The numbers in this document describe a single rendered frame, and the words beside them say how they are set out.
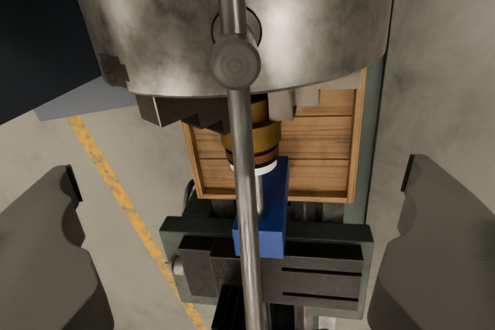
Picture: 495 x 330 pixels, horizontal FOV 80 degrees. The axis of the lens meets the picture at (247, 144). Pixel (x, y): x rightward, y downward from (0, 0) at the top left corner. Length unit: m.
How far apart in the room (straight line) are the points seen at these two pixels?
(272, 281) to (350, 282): 0.18
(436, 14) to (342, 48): 1.31
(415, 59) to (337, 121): 0.99
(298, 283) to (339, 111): 0.42
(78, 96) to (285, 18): 0.79
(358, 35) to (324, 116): 0.37
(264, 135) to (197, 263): 0.50
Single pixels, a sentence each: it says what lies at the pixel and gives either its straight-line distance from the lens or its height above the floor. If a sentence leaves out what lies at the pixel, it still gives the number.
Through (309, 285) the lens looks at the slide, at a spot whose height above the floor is 0.97.
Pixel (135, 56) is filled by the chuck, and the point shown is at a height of 1.23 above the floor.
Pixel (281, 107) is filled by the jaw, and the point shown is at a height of 1.10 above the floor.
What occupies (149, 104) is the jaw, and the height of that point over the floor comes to 1.20.
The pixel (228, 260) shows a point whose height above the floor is 1.02.
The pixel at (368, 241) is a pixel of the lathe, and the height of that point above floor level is 0.92.
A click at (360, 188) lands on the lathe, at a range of 1.15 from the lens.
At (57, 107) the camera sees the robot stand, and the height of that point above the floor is 0.75.
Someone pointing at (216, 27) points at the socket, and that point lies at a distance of 0.21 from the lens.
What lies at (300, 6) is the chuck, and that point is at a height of 1.22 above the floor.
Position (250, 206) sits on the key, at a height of 1.31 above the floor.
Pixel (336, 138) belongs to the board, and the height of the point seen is 0.88.
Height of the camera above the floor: 1.44
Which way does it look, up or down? 59 degrees down
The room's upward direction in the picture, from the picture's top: 162 degrees counter-clockwise
